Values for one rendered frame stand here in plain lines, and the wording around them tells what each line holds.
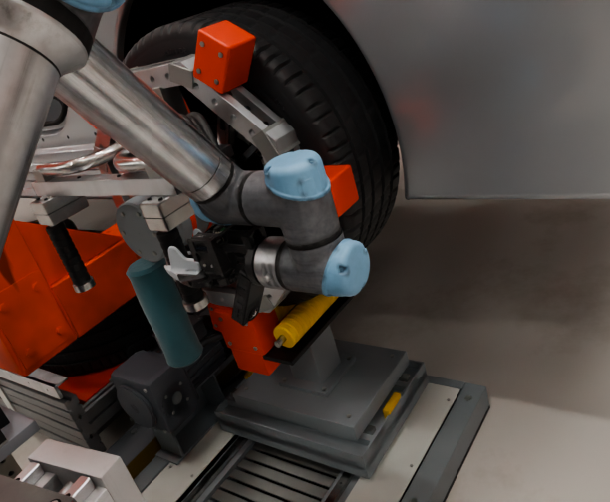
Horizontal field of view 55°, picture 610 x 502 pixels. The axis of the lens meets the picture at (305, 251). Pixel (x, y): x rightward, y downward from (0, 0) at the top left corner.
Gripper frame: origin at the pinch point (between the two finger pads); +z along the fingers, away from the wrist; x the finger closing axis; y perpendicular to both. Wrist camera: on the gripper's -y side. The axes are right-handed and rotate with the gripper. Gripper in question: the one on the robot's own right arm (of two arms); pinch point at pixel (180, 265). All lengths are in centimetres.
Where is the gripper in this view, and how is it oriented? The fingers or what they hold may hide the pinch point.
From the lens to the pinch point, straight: 99.2
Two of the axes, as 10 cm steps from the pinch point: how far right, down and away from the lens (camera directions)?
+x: -5.4, 5.0, -6.8
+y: -2.6, -8.7, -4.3
